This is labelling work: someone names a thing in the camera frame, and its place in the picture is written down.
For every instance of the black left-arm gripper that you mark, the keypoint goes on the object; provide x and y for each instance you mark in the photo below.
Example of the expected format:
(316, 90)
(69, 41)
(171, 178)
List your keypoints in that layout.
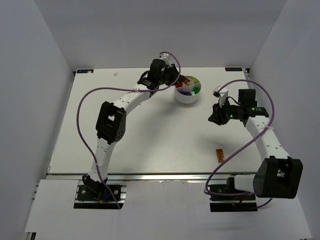
(172, 75)

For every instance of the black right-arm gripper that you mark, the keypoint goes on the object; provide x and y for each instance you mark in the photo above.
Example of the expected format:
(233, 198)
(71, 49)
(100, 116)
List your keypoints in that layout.
(217, 114)

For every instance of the long red lego brick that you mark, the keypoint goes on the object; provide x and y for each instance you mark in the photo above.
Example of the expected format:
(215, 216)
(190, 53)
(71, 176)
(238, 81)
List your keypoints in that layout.
(179, 85)

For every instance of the purple lego brick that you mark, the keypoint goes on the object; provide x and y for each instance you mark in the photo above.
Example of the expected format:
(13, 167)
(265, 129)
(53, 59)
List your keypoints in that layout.
(186, 93)

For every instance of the small green lego brick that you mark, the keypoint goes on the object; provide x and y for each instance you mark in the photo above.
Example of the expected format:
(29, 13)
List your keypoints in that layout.
(195, 90)

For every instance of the orange lego plate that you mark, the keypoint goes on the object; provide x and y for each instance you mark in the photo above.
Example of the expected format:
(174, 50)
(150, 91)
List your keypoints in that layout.
(220, 155)
(185, 81)

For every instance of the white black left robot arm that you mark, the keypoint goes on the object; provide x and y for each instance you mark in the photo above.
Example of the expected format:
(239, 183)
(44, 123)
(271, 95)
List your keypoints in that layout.
(111, 121)

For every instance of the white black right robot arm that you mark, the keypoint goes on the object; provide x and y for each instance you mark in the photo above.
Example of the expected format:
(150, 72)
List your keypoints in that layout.
(279, 174)

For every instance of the white round divided container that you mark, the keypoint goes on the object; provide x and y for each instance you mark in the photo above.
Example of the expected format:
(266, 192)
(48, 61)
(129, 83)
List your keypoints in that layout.
(187, 90)

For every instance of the orange flat lego plate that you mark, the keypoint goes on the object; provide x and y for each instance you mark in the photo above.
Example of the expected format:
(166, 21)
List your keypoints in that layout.
(220, 155)

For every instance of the blue label sticker right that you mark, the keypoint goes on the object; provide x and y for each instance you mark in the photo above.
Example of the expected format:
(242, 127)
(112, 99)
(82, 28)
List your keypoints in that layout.
(233, 69)

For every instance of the blue label sticker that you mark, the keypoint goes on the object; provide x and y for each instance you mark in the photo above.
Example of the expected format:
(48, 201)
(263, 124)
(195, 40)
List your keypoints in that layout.
(84, 71)
(233, 69)

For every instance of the blue label sticker left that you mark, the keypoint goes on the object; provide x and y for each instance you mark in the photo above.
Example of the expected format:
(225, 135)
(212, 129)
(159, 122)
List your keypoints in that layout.
(84, 71)

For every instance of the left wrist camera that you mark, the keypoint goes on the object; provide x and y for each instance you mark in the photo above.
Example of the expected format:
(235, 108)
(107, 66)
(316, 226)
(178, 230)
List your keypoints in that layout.
(167, 58)

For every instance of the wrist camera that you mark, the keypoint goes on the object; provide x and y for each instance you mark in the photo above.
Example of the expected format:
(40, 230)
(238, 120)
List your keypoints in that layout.
(221, 93)
(167, 58)

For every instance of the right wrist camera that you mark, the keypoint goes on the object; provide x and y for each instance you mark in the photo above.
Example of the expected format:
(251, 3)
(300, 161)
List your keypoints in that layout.
(221, 93)

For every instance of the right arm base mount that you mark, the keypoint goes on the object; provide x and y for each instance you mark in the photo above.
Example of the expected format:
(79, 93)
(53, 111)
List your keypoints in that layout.
(229, 199)

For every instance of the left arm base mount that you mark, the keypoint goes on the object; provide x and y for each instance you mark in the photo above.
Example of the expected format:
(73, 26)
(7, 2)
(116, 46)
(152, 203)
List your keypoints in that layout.
(94, 195)

